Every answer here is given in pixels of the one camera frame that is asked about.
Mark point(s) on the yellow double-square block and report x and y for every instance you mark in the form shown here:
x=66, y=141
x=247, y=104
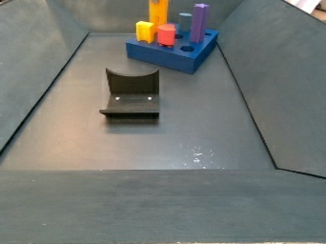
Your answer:
x=158, y=12

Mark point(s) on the black curved stand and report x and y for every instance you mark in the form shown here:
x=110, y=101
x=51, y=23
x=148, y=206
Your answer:
x=134, y=94

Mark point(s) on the red pentagon block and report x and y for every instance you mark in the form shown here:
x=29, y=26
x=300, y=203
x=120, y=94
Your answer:
x=166, y=35

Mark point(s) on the purple star prism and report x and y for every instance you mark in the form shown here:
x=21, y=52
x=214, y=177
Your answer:
x=198, y=26

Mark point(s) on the light blue cylinder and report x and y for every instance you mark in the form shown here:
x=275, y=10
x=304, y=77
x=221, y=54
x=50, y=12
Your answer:
x=185, y=21

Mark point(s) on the blue peg board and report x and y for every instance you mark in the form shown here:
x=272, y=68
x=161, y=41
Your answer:
x=184, y=57

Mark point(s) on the yellow arch block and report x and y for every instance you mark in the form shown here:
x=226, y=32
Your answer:
x=145, y=31

